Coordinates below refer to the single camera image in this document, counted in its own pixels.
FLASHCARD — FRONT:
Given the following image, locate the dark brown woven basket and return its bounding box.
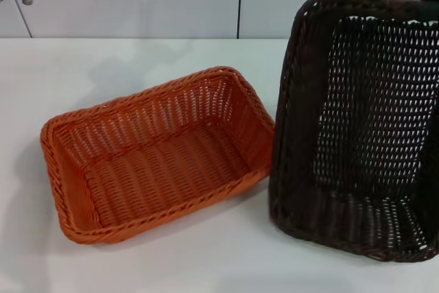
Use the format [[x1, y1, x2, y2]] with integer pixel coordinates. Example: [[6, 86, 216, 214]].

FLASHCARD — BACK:
[[267, 0, 439, 263]]

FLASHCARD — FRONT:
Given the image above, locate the orange woven basket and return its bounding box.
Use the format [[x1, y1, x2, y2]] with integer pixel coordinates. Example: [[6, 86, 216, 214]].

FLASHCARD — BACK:
[[40, 65, 277, 246]]

